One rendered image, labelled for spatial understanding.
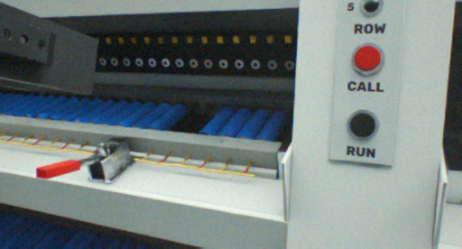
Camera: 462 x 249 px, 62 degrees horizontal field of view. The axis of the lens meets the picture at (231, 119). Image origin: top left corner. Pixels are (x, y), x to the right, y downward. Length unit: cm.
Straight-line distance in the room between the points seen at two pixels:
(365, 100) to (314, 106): 3
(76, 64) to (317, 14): 16
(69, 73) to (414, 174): 21
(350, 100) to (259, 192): 11
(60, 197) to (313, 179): 25
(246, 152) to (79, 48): 18
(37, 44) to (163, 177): 21
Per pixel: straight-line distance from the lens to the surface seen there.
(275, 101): 44
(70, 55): 21
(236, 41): 46
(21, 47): 18
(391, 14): 27
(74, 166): 35
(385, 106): 27
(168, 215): 34
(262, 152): 34
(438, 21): 27
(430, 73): 27
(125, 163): 39
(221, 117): 41
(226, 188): 33
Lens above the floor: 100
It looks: 6 degrees down
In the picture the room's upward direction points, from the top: 2 degrees clockwise
